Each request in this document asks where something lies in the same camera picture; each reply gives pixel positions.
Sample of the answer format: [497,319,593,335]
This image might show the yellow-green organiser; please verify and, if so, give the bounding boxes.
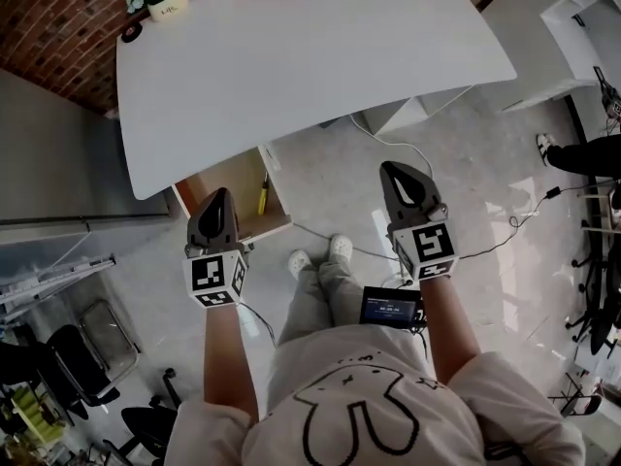
[9,384,65,447]

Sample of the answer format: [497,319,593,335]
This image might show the black screen device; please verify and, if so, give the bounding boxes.
[358,284,424,331]

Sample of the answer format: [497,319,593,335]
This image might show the person's right forearm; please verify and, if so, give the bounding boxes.
[417,276,483,385]

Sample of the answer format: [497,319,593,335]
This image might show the black tape roll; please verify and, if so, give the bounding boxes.
[120,21,145,45]

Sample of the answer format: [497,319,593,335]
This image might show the white metal rack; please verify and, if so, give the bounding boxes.
[0,253,118,320]

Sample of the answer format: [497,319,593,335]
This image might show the black chair with sled base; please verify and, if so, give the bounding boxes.
[45,298,143,408]

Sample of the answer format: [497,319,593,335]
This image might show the person's left forearm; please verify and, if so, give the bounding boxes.
[203,302,260,422]

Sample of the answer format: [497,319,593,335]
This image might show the yellow-handled screwdriver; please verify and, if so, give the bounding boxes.
[256,172,271,216]

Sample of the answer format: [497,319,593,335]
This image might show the orange wooden drawer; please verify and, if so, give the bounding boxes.
[171,145,294,243]

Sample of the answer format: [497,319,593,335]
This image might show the white curved desk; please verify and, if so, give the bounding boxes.
[114,0,518,203]

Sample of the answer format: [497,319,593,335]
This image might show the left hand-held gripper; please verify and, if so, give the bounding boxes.
[182,186,256,311]

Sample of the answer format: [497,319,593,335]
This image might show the person's white shoe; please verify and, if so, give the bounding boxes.
[286,249,312,280]
[329,233,354,262]

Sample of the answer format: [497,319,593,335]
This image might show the grey metal cabinet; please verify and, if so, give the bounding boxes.
[0,69,172,282]

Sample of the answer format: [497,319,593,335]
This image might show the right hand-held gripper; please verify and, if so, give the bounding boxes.
[378,160,460,283]

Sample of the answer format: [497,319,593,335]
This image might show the person's white right shoe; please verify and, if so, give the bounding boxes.
[329,233,354,262]

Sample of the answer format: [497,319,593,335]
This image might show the person's white printed shirt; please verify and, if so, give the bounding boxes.
[163,324,587,466]

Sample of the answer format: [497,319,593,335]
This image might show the white tall shelving unit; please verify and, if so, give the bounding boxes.
[539,0,621,83]

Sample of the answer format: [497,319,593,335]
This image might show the black cable with adapter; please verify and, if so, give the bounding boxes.
[454,185,586,262]

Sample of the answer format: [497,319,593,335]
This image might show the person's grey trousers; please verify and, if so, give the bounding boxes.
[278,253,366,345]

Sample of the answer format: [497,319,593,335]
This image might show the grey cable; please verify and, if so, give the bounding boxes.
[290,220,405,264]

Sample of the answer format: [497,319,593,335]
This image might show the white low cabinet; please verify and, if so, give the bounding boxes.
[501,77,599,115]

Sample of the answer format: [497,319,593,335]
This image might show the person's white left shoe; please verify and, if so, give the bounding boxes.
[286,249,312,280]

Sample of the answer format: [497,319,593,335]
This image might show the white cable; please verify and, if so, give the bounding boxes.
[348,113,436,180]

